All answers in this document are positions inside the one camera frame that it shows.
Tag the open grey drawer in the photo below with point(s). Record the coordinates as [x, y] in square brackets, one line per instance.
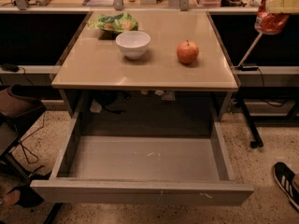
[145, 150]

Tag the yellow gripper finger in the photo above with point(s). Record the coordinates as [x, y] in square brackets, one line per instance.
[282, 6]

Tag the black office chair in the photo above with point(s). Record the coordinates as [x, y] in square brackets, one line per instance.
[18, 113]

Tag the green chip bag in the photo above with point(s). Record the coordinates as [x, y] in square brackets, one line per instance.
[115, 24]

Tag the red apple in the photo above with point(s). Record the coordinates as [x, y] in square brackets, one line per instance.
[187, 51]

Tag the black white sneaker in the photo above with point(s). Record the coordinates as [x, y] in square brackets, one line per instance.
[287, 180]

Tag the white bowl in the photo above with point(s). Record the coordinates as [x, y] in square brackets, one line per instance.
[133, 44]

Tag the white stick with black base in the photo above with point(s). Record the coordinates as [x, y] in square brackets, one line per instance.
[251, 47]

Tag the black power adapter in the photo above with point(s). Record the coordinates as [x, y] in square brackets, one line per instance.
[10, 67]

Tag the red coke can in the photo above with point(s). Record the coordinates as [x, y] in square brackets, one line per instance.
[267, 23]

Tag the black shoe lower left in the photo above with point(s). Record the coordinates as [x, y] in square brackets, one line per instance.
[23, 196]

